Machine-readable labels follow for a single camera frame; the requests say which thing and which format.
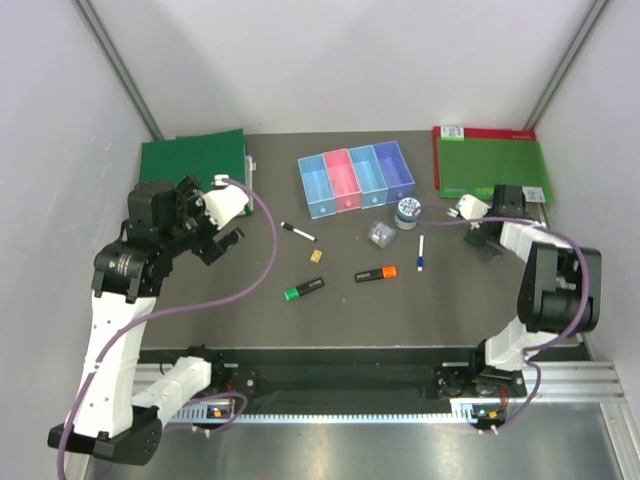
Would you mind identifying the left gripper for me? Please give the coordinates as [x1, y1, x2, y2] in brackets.
[161, 175, 243, 264]

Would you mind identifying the green transparent folder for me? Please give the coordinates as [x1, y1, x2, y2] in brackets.
[437, 137, 554, 204]

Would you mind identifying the black capped whiteboard marker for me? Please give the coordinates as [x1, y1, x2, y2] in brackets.
[280, 221, 317, 242]

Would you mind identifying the small tan eraser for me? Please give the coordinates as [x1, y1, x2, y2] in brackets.
[310, 250, 322, 263]

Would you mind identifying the blue lidded round jar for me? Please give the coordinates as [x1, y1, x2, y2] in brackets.
[394, 197, 422, 231]

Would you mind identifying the blue capped whiteboard marker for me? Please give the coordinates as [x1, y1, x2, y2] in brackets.
[416, 234, 425, 272]

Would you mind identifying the purple drawer bin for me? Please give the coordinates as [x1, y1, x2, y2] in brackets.
[373, 141, 415, 204]

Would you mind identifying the pink drawer bin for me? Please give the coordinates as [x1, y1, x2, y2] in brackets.
[323, 149, 362, 213]

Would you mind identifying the light blue end drawer bin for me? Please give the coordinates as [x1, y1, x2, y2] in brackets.
[298, 154, 337, 219]

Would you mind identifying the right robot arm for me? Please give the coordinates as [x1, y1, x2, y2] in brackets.
[457, 185, 602, 396]

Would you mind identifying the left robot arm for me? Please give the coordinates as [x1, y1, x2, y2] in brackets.
[47, 175, 249, 465]

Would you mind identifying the green capped black highlighter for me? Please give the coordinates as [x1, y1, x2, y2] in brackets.
[283, 277, 325, 302]

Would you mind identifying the clear jar of paper clips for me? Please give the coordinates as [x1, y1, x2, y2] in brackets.
[367, 220, 396, 249]

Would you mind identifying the orange capped black highlighter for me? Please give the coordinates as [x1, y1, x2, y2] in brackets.
[354, 266, 397, 283]

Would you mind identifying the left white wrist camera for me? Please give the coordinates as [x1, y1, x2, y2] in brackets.
[201, 174, 250, 230]

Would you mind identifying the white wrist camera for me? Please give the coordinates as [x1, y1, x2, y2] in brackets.
[201, 174, 250, 230]
[447, 194, 490, 220]

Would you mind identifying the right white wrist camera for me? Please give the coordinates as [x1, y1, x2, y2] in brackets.
[447, 194, 490, 220]

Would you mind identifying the green ring binder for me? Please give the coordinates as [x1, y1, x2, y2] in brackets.
[125, 129, 253, 233]

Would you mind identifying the slotted cable duct rail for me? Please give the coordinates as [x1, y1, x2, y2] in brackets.
[169, 400, 506, 429]

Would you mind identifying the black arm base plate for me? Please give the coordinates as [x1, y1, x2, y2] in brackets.
[139, 347, 527, 417]

